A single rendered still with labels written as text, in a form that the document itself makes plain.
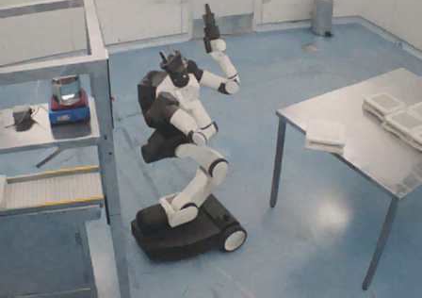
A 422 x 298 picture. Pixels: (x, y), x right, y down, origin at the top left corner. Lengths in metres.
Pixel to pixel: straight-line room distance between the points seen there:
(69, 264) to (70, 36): 3.77
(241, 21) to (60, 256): 4.76
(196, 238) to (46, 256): 1.00
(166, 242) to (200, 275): 0.31
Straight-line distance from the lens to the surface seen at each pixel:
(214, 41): 2.97
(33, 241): 2.84
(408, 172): 3.06
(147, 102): 2.85
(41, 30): 6.14
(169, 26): 6.52
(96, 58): 2.13
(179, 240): 3.30
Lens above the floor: 2.47
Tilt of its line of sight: 34 degrees down
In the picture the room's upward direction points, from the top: 1 degrees counter-clockwise
